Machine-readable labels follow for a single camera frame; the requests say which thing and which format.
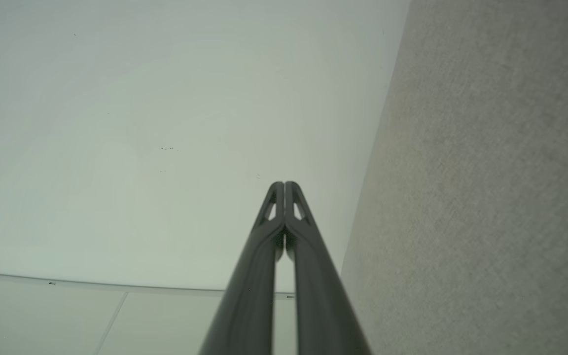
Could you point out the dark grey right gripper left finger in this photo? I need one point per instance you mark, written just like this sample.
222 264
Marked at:
244 296

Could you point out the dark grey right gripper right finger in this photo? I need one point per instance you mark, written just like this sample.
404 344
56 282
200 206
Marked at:
323 301

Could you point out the grey fabric sofa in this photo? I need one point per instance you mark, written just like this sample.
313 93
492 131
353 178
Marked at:
486 197

